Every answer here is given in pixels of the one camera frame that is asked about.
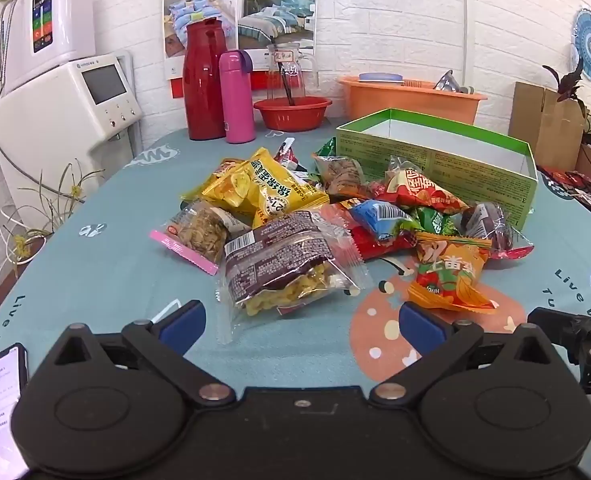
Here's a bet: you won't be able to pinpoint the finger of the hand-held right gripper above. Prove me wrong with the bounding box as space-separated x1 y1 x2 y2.
528 306 591 396

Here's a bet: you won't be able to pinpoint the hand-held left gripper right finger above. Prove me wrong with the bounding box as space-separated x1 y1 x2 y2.
370 301 561 407

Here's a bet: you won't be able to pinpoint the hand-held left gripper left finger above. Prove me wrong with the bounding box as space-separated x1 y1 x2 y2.
50 300 237 407

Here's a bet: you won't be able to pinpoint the orange snack packet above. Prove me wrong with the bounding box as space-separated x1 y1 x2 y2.
408 232 499 313

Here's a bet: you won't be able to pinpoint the clear nut packet pink edge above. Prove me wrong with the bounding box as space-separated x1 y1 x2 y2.
149 200 251 276

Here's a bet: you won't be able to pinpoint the blue snack packet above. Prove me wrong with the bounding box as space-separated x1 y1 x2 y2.
348 200 419 243

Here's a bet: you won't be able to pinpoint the clear packet brown label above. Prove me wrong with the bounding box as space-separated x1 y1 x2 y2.
218 210 376 343

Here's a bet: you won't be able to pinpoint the dark red clear snack packet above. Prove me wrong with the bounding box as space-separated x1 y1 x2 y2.
463 202 535 260

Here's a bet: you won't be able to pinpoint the yellow chip packet red logo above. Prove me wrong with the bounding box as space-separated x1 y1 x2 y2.
180 158 261 213

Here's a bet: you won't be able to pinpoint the green cardboard box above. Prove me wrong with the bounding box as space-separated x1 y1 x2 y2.
335 108 539 231

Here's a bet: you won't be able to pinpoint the brown nut snack packet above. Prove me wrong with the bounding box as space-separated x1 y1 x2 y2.
313 152 372 197

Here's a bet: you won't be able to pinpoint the yellow puffed snack packet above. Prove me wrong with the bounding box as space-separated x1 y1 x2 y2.
245 147 330 229

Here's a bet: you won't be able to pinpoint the red gift packets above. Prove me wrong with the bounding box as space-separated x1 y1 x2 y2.
538 166 591 191

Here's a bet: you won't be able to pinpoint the large cardboard box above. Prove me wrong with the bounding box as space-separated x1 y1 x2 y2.
508 81 587 171

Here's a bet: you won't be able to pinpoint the potted yellow flower plant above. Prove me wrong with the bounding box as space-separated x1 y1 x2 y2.
0 160 107 281

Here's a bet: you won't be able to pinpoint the smartphone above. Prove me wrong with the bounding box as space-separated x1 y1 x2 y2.
0 342 30 480

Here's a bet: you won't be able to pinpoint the white red triangular snack packet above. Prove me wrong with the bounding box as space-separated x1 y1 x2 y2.
275 137 302 168

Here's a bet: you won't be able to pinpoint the dark purple plant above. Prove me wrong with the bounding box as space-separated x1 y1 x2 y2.
543 57 589 117

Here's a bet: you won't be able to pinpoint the orange plastic basin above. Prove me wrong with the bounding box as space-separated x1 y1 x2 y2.
338 75 489 126

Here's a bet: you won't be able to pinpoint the pink thermos bottle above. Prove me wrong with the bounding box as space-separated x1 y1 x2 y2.
218 50 256 144

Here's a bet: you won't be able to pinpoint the red thermos jug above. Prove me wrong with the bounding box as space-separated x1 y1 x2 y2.
182 17 227 142

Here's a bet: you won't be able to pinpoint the red plastic basin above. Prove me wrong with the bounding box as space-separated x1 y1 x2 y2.
254 96 333 132

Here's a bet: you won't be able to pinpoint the white appliance with screen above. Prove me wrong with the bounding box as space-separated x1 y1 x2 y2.
0 51 144 201

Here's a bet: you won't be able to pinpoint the steel bowl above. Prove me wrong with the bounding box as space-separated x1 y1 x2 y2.
434 71 463 94

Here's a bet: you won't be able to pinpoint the dark stick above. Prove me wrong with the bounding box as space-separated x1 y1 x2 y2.
279 66 296 107

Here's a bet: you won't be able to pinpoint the glass pitcher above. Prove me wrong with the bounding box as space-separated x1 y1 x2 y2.
265 45 320 106

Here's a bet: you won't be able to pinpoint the white water purifier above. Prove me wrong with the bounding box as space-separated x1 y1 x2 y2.
4 0 97 96

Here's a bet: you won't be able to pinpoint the white wall pipe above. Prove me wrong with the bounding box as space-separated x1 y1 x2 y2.
461 0 471 77

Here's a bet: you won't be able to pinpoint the wall poster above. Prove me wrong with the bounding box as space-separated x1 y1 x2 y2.
162 0 319 81

